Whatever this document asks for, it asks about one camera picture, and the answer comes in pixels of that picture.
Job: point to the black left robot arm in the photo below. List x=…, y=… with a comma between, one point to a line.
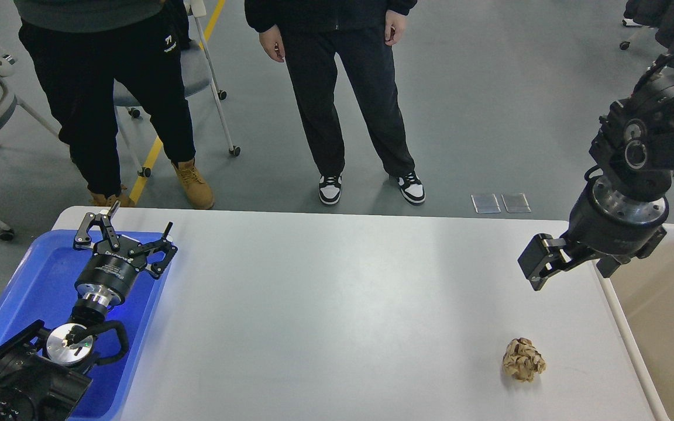
x=73, y=319

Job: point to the beige plastic bin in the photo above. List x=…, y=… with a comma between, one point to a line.
x=641, y=297

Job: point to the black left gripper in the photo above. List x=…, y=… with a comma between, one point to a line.
x=116, y=261

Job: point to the clear floor plate right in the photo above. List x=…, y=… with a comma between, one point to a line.
x=516, y=203

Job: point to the brown paper ball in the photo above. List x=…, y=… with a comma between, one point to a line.
x=522, y=361

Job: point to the person's right hand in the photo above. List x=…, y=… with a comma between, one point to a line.
x=273, y=44

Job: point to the clear floor plate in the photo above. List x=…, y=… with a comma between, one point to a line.
x=516, y=203
x=486, y=203

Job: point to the person in tan boots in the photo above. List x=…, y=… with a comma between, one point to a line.
x=80, y=49

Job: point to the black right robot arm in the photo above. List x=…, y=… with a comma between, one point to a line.
x=634, y=147

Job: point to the grey chair on wheels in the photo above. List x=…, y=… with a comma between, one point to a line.
x=198, y=73

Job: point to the clear floor plate left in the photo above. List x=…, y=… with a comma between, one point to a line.
x=486, y=203

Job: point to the person's left hand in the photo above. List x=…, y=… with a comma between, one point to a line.
x=395, y=26

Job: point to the blue plastic tray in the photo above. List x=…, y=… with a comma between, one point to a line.
x=42, y=288

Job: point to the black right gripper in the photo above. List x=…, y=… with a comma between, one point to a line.
x=603, y=224

